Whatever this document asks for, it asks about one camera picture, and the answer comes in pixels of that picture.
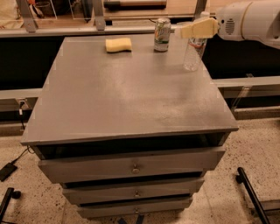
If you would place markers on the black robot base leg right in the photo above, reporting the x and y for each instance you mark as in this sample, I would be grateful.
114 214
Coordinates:
241 178

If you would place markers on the clear plastic water bottle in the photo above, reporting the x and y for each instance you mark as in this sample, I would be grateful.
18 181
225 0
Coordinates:
195 49

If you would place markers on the middle grey drawer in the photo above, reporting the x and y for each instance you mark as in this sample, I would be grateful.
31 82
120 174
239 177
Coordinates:
131 191

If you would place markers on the bottom grey drawer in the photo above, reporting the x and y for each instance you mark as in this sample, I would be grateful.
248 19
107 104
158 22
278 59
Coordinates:
137 207

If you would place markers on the black power adapter with cable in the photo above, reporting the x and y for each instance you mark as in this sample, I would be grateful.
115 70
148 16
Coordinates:
10 167

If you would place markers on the yellow sponge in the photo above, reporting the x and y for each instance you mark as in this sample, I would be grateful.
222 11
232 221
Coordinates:
118 45

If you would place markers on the top grey drawer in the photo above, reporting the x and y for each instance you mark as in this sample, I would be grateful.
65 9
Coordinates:
128 165

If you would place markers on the grey metal railing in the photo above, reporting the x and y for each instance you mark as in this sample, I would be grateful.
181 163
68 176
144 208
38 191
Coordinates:
17 20

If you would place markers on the green white soda can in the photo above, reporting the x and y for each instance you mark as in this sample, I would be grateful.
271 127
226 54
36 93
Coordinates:
162 34

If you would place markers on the grey drawer cabinet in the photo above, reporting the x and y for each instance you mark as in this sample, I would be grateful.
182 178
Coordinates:
96 103

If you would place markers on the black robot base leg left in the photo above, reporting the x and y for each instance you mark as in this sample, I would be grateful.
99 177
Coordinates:
11 193

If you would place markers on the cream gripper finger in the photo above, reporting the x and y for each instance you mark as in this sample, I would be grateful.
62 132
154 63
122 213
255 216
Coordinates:
202 28

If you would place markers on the grey drawer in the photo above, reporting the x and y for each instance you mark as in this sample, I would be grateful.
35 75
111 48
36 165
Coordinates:
128 165
137 207
131 191

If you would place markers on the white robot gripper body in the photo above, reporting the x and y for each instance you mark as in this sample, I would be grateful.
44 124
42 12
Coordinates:
229 23

